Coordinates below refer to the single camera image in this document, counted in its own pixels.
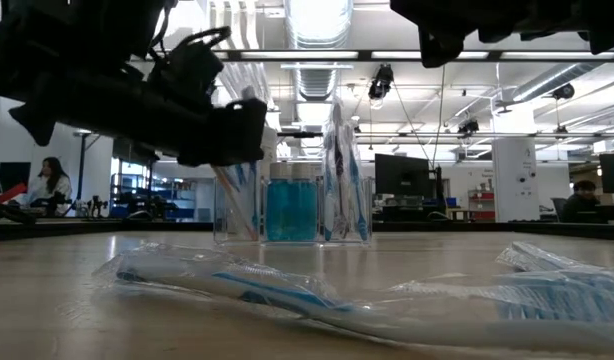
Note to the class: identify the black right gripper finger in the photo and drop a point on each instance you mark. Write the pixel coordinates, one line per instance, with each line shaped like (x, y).
(407, 9)

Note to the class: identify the white cabinet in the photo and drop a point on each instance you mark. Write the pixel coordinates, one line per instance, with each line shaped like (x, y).
(517, 185)

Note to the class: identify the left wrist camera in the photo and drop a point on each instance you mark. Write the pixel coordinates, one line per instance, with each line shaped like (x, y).
(187, 70)

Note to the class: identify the clear acrylic organiser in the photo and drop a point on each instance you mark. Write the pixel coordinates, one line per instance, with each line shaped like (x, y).
(222, 220)

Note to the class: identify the silver ceiling duct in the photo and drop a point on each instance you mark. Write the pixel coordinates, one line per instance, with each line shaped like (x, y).
(317, 25)
(547, 82)

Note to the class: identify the black wall screen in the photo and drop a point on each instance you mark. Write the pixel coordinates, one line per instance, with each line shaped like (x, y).
(9, 177)

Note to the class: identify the teal mouthwash bottle white cap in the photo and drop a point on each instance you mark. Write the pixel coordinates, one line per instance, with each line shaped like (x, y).
(278, 210)
(304, 210)

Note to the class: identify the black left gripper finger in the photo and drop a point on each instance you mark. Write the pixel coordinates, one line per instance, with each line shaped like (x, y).
(237, 135)

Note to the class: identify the red shelf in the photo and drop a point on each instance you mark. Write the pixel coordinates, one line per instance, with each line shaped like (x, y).
(479, 215)

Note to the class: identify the black ceiling spotlight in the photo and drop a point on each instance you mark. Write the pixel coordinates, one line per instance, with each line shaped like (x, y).
(564, 91)
(379, 85)
(468, 126)

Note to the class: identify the purple toothbrush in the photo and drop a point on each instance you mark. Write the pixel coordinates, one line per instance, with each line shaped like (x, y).
(338, 165)

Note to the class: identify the black office chair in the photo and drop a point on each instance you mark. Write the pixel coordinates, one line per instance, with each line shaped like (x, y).
(557, 207)

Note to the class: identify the person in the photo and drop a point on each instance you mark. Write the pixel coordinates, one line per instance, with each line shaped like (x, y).
(582, 202)
(49, 185)

